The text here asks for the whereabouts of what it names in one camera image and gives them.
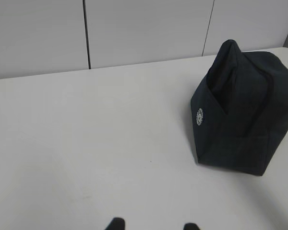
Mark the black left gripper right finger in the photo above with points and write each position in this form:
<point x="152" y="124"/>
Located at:
<point x="191" y="226"/>

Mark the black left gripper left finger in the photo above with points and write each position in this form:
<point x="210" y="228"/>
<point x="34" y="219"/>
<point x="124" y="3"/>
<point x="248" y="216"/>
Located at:
<point x="116" y="223"/>

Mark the navy blue lunch bag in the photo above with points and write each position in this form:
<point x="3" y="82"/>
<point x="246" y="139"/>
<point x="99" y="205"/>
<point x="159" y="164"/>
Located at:
<point x="240" y="110"/>

